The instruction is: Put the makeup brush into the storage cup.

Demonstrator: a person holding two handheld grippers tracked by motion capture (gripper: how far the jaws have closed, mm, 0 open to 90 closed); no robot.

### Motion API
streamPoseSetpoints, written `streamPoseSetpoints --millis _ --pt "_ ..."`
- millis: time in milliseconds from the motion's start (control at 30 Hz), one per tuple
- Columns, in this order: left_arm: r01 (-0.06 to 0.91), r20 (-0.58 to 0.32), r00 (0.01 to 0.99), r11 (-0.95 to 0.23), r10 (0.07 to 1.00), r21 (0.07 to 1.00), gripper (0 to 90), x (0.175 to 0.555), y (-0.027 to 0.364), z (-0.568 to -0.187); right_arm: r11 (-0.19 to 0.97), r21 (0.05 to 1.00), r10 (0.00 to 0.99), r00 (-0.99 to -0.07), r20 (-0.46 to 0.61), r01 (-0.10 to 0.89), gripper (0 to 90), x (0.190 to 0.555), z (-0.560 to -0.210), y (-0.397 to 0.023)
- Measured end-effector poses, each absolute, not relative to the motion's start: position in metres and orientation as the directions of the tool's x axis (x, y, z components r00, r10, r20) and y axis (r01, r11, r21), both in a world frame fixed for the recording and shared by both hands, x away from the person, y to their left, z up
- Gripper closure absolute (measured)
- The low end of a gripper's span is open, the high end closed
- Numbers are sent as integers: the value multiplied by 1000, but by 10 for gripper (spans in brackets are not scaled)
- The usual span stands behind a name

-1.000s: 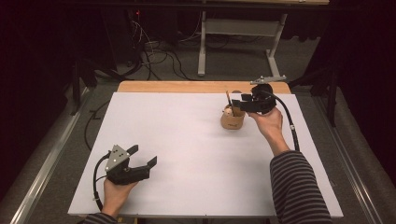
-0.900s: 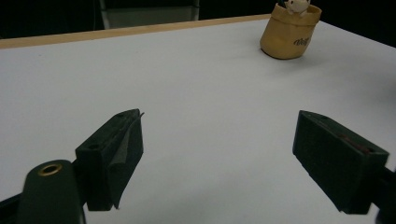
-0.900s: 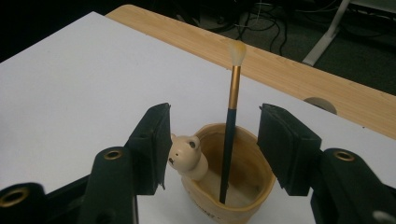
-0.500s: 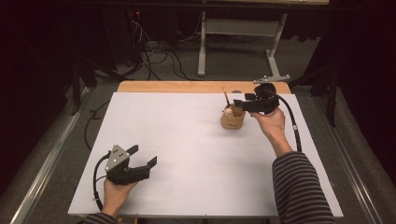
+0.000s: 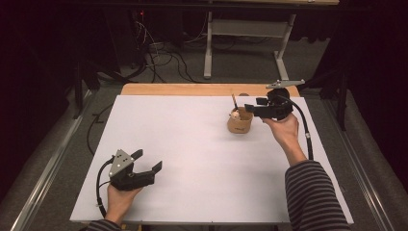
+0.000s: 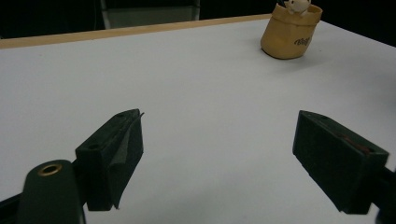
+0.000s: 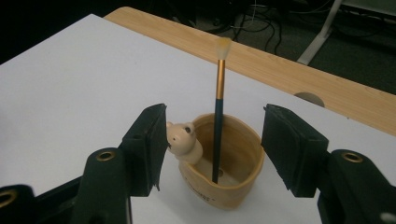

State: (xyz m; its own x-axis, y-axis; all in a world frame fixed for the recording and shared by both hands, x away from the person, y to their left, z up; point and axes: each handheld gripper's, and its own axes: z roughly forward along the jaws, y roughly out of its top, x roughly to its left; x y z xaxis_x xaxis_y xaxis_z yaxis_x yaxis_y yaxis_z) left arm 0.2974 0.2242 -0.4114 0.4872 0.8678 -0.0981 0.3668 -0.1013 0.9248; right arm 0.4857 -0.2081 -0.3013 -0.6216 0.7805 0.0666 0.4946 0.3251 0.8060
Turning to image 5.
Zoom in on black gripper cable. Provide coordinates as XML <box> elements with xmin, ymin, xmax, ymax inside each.
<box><xmin>95</xmin><ymin>156</ymin><xmax>115</xmax><ymax>218</ymax></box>
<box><xmin>277</xmin><ymin>93</ymin><xmax>315</xmax><ymax>162</ymax></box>

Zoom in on black brush with wooden end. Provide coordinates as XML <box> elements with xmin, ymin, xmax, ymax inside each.
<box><xmin>231</xmin><ymin>92</ymin><xmax>241</xmax><ymax>112</ymax></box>

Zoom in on white board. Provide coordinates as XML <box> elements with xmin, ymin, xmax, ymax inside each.
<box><xmin>69</xmin><ymin>94</ymin><xmax>355</xmax><ymax>225</ymax></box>

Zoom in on white metal desk frame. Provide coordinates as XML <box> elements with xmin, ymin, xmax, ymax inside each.
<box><xmin>203</xmin><ymin>0</ymin><xmax>341</xmax><ymax>84</ymax></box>

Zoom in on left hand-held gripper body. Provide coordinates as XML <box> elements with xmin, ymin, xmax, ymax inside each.
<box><xmin>108</xmin><ymin>148</ymin><xmax>157</xmax><ymax>193</ymax></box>

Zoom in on aluminium rail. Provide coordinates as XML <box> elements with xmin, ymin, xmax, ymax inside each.
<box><xmin>321</xmin><ymin>98</ymin><xmax>396</xmax><ymax>231</ymax></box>
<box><xmin>9</xmin><ymin>89</ymin><xmax>94</xmax><ymax>231</ymax></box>

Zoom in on wooden table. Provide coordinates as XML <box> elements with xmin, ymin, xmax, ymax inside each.
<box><xmin>120</xmin><ymin>83</ymin><xmax>301</xmax><ymax>98</ymax></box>

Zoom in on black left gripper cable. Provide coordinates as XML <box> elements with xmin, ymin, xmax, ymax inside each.
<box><xmin>95</xmin><ymin>156</ymin><xmax>115</xmax><ymax>218</ymax></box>

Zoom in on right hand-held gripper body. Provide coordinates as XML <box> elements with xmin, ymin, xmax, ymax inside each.
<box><xmin>253</xmin><ymin>79</ymin><xmax>306</xmax><ymax>122</ymax></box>

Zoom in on black floor cable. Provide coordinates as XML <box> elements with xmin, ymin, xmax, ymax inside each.
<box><xmin>86</xmin><ymin>102</ymin><xmax>115</xmax><ymax>157</ymax></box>

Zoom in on brown round pen holder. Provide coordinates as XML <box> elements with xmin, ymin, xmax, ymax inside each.
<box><xmin>227</xmin><ymin>107</ymin><xmax>254</xmax><ymax>135</ymax></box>

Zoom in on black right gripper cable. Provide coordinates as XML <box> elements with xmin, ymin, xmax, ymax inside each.
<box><xmin>277</xmin><ymin>93</ymin><xmax>315</xmax><ymax>162</ymax></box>

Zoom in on person's left hand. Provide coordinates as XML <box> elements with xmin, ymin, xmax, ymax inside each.
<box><xmin>105</xmin><ymin>184</ymin><xmax>144</xmax><ymax>225</ymax></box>

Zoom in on person's right hand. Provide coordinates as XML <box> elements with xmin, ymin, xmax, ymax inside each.
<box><xmin>260</xmin><ymin>112</ymin><xmax>303</xmax><ymax>152</ymax></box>

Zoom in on black metal stand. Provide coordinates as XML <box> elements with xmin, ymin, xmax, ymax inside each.
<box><xmin>296</xmin><ymin>67</ymin><xmax>351</xmax><ymax>132</ymax></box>
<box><xmin>70</xmin><ymin>59</ymin><xmax>131</xmax><ymax>120</ymax></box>

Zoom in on bundle of floor cables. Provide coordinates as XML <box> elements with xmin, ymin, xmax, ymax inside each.
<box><xmin>129</xmin><ymin>17</ymin><xmax>206</xmax><ymax>85</ymax></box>

